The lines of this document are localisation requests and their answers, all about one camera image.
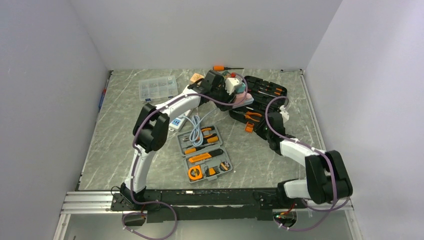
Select orange handled screwdriver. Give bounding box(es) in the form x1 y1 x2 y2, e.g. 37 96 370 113
212 65 244 72

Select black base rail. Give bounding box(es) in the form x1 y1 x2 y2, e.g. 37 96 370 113
110 187 306 223

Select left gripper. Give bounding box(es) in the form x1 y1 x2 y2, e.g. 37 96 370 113
210 82 237 112

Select teal cube adapter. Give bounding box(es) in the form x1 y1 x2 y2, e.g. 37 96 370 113
234 81 246 94

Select orange utility knife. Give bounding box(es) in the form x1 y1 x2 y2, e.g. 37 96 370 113
188 148 224 163

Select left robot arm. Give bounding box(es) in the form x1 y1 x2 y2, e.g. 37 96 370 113
120 70 235 210

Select orange tape measure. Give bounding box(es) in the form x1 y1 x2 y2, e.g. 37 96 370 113
187 165 203 181

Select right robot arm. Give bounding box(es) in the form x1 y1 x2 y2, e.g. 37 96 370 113
256 112 353 208

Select light blue cable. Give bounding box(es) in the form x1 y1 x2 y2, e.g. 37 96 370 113
188 108 218 148

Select black tool case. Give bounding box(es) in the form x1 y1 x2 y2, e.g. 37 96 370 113
229 75 288 133

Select orange handled pliers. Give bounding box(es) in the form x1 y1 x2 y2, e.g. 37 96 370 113
244 111 262 122

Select white cube adapter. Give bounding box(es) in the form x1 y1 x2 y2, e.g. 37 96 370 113
225 77 241 95

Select light blue power strip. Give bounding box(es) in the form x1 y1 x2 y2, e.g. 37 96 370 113
232 93 254 109

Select orange cube adapter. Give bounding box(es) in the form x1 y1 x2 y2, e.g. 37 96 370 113
189 73 204 85

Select grey tool case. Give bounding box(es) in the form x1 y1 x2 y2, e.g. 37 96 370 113
177 125 234 184

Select clear screw organizer box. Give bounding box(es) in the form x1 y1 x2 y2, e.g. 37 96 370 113
138 75 179 102

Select pink cube socket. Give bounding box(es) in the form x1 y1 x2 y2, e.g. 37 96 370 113
234 92 252 104

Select white long power strip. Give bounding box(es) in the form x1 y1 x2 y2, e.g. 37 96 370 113
168 116 187 132

